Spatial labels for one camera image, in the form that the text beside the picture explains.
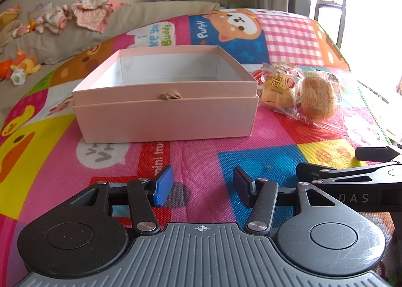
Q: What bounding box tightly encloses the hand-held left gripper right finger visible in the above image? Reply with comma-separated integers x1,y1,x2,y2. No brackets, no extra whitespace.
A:
233,166,341,234

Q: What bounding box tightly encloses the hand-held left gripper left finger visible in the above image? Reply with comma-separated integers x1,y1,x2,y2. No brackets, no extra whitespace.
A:
71,165,174,234

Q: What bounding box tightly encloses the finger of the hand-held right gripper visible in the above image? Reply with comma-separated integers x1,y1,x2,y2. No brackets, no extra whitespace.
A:
297,161,402,185
355,146,402,162

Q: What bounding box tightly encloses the pink cardboard box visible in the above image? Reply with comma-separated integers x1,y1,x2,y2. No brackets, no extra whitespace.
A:
72,45,260,144

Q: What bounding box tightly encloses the round bread clear packet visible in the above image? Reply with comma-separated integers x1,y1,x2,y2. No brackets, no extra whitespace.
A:
295,69,346,127

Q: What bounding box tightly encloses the yellow label bread packet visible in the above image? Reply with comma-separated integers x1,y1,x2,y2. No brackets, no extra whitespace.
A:
255,63,304,115

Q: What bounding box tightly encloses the colourful cartoon play mat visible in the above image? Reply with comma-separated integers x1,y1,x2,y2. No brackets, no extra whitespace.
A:
0,8,393,287

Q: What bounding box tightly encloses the beige sofa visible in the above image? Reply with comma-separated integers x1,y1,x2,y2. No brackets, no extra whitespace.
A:
0,1,227,112

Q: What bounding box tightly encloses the white green toy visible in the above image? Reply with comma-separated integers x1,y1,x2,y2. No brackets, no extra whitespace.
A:
10,69,26,87

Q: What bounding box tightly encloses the orange yellow plush toy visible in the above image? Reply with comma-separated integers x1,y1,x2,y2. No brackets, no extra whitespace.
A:
0,50,41,82

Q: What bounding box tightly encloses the pink white clothes pile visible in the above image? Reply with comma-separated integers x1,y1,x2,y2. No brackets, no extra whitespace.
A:
28,0,131,35

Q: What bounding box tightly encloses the beige folded blanket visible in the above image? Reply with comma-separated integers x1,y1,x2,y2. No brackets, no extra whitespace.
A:
0,19,24,49

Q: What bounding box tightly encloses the pink patterned cloth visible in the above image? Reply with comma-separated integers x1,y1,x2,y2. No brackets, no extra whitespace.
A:
0,4,22,24

